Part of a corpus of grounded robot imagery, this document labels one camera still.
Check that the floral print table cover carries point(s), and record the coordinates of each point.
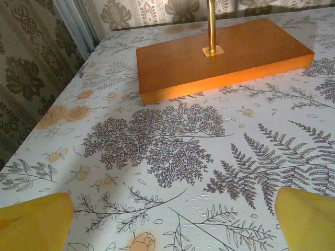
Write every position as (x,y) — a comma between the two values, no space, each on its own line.
(157,157)

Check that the aluminium frame post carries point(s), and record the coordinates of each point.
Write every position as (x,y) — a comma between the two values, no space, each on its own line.
(78,28)

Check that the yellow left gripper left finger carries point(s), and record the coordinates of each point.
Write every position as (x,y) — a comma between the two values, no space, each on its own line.
(31,225)

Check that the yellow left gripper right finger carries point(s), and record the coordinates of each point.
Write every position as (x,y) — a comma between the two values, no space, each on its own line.
(308,222)

